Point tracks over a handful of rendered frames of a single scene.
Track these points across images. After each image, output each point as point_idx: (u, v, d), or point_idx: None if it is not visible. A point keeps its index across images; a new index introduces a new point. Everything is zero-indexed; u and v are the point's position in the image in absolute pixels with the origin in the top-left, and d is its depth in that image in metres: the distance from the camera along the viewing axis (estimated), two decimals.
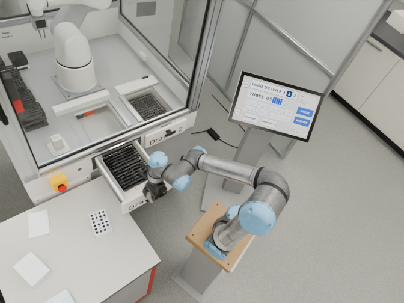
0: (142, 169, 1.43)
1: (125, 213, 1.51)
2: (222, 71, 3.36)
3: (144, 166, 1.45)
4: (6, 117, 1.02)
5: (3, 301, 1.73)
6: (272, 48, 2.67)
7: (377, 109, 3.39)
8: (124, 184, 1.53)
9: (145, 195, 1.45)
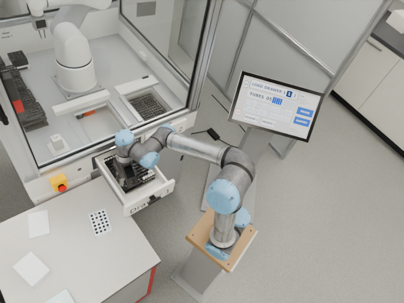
0: (134, 180, 1.34)
1: (127, 216, 1.50)
2: (222, 71, 3.36)
3: (131, 185, 1.33)
4: (6, 117, 1.02)
5: (3, 301, 1.73)
6: (272, 48, 2.67)
7: (377, 109, 3.39)
8: (125, 187, 1.52)
9: None
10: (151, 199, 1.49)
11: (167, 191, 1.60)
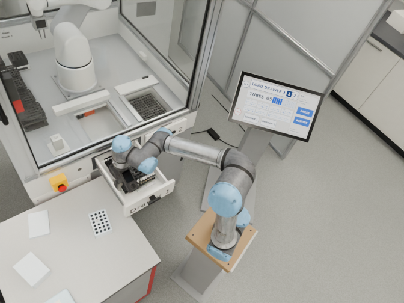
0: (134, 184, 1.33)
1: (127, 216, 1.50)
2: (222, 71, 3.36)
3: (132, 190, 1.32)
4: (6, 117, 1.02)
5: (3, 301, 1.73)
6: (272, 48, 2.67)
7: (377, 109, 3.39)
8: (125, 187, 1.52)
9: None
10: (151, 199, 1.49)
11: (167, 191, 1.60)
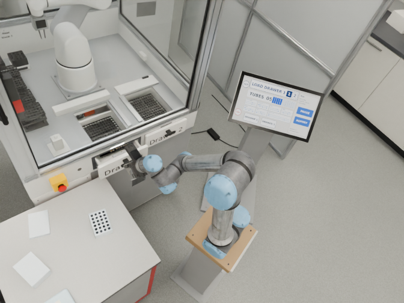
0: (129, 148, 1.45)
1: (101, 178, 1.60)
2: (222, 71, 3.36)
3: (131, 143, 1.47)
4: (6, 117, 1.02)
5: (3, 301, 1.73)
6: (272, 48, 2.67)
7: (377, 109, 3.39)
8: None
9: None
10: (124, 162, 1.59)
11: None
